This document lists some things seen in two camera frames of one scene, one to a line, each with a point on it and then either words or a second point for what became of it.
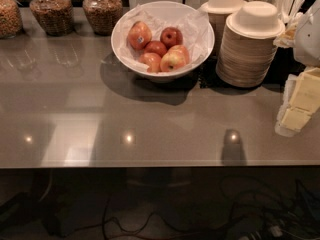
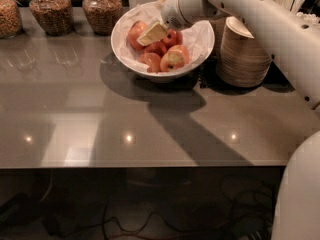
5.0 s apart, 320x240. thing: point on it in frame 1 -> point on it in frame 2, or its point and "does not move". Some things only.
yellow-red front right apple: [174, 59] does not move
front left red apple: [152, 60] does not move
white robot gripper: [308, 41] -> [172, 12]
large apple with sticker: [139, 35] does not move
